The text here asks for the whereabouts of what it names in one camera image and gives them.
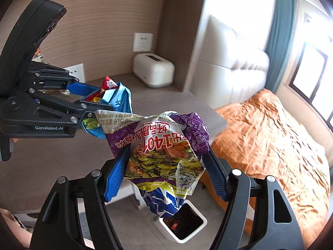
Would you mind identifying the white padded headboard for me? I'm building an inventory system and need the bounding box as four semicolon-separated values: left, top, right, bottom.
189;14;270;110

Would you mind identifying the white tissue box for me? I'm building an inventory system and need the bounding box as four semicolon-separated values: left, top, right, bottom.
133;53;175;88

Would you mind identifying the purple snack bag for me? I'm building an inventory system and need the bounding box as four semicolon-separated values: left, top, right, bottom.
95;109;212;219

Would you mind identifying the white wall socket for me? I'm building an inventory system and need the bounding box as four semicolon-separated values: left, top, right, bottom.
132;32;154;53
64;63;85;84

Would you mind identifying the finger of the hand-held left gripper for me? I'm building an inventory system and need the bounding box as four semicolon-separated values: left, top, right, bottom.
7;88;115;124
25;61;102;101

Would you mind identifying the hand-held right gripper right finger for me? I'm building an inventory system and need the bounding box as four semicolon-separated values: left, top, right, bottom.
201;148;306;250

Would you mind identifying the orange blanket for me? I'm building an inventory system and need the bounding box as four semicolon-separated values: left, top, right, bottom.
201;89;331;250

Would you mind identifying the colourful snack packet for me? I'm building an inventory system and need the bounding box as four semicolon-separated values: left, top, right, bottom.
33;47;45;63

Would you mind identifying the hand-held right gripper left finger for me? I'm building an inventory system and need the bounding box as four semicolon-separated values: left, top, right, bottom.
31;147;132;250

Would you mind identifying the teal curtain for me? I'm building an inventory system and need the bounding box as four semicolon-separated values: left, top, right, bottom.
264;0;300;93

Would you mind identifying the white trash bin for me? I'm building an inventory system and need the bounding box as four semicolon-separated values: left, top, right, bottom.
153;200;208;243

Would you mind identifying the red snack wrapper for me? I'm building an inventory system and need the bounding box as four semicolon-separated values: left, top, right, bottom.
85;76;119;102

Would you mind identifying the blue snack packet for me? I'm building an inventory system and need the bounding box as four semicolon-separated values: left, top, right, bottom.
81;81;132;140

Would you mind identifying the dark framed window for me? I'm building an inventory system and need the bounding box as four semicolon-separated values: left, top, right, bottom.
283;13;333;134

